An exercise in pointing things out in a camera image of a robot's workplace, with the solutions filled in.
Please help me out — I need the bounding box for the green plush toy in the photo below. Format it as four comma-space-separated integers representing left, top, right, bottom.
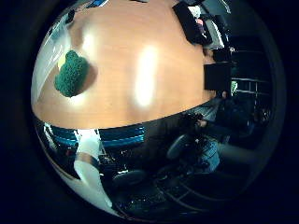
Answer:
54, 49, 92, 98

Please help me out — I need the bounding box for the white ribbed tray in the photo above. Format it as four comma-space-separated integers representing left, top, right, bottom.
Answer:
206, 18, 226, 49

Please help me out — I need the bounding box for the gray office chair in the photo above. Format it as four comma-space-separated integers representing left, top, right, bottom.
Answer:
165, 133, 191, 161
111, 169, 148, 188

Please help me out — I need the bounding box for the seated person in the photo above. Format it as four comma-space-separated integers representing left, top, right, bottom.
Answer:
183, 90, 250, 174

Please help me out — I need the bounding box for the black square box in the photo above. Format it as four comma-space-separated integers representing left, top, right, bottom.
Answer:
204, 62, 233, 91

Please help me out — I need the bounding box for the dark storage shelf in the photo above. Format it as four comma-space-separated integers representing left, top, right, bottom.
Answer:
230, 34, 273, 125

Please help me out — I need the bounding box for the black tray with toys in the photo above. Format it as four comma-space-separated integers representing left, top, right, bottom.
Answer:
172, 1, 213, 46

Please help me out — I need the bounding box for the blue plastic crate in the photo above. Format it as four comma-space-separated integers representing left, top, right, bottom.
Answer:
46, 124, 80, 147
98, 124, 147, 148

